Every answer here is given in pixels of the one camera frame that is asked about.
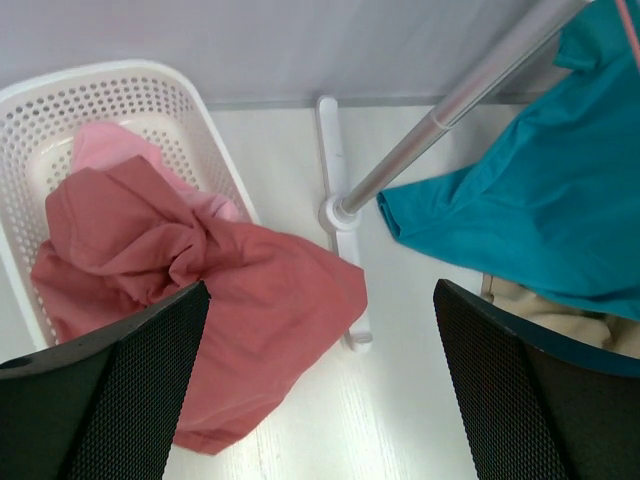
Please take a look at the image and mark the white perforated plastic basket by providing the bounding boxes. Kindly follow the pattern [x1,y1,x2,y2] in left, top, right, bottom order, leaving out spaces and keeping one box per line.
[1,60,259,351]

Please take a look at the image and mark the beige t shirt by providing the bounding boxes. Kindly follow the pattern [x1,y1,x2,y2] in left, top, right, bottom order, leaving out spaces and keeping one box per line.
[481,274,639,359]

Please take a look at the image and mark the pink wire hanger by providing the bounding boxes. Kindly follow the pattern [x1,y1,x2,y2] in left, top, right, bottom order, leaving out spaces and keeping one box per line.
[614,0,640,68]

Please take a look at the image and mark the red t shirt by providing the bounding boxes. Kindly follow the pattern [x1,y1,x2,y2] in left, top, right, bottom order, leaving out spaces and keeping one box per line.
[31,157,367,455]

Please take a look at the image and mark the pink t shirt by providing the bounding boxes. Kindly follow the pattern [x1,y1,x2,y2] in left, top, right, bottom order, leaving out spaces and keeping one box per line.
[70,122,241,221]

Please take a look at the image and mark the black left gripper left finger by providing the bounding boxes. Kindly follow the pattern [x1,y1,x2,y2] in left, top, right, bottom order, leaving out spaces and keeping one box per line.
[1,282,209,479]

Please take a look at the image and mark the teal t shirt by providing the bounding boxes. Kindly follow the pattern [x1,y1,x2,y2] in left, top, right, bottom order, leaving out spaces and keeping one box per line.
[377,1,639,319]

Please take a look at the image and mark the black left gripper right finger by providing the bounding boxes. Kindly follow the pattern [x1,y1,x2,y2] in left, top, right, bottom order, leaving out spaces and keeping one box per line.
[433,279,639,479]

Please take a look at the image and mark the metal clothes rack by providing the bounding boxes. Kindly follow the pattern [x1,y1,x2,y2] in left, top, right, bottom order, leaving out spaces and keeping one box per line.
[315,0,591,354]

